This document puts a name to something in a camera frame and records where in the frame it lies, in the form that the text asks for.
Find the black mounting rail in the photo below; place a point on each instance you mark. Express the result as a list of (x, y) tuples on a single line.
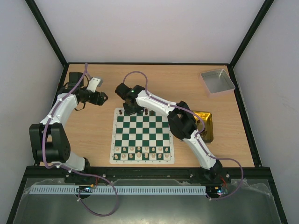
[(190, 175)]

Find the green white chess board mat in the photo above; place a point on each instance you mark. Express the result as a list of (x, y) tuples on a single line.
[(140, 130)]

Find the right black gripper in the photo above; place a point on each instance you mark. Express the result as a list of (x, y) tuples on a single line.
[(131, 107)]

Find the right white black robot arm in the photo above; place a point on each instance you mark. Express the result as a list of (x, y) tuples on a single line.
[(181, 122)]

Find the gold tin with dark pieces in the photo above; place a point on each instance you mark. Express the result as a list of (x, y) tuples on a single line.
[(207, 133)]

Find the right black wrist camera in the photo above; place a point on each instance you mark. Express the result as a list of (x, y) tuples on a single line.
[(122, 90)]

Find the silver tin lid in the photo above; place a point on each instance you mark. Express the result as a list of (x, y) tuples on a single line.
[(217, 82)]

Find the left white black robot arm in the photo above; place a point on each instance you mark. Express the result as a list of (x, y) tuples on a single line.
[(48, 138)]

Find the grey slotted cable duct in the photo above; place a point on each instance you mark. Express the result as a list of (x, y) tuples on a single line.
[(120, 190)]

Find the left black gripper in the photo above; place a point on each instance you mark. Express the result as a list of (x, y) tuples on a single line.
[(98, 100)]

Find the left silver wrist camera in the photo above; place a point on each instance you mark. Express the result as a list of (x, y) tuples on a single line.
[(94, 83)]

